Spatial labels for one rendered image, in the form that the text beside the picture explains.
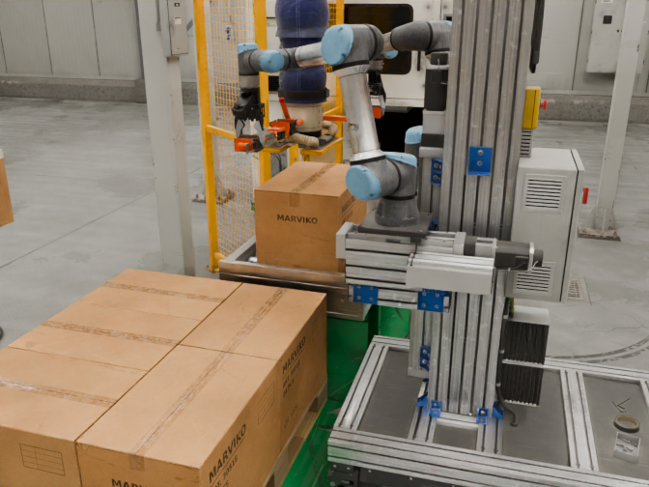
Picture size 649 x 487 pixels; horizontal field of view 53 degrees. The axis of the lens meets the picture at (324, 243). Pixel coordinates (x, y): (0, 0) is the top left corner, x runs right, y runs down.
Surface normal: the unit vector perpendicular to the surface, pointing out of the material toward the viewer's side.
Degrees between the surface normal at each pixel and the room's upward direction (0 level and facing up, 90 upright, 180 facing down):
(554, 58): 90
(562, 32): 90
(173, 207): 90
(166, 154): 90
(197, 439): 0
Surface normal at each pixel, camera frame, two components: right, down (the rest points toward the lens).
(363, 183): -0.67, 0.37
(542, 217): -0.27, 0.33
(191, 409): 0.00, -0.94
